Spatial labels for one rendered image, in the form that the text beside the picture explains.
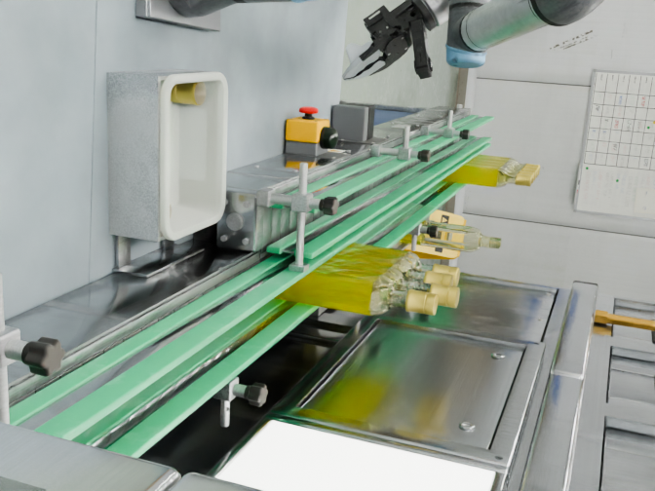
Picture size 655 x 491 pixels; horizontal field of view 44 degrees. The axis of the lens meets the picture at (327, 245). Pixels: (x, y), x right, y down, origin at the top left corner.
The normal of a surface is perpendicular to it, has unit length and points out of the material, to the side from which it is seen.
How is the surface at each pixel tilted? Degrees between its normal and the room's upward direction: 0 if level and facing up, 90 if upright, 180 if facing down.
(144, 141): 90
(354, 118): 90
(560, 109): 90
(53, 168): 0
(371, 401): 90
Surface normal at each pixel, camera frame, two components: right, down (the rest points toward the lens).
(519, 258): -0.35, 0.22
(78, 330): 0.06, -0.96
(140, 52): 0.93, 0.14
